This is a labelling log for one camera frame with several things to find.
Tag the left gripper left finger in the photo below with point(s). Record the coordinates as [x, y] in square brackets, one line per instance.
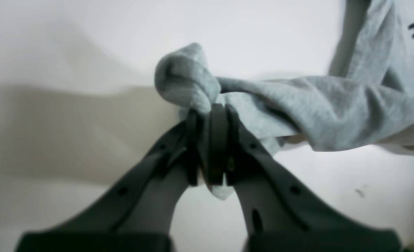
[135, 214]

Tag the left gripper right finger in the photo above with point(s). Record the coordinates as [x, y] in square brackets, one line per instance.
[281, 213]

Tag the grey T-shirt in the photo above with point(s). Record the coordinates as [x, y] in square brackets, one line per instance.
[370, 103]

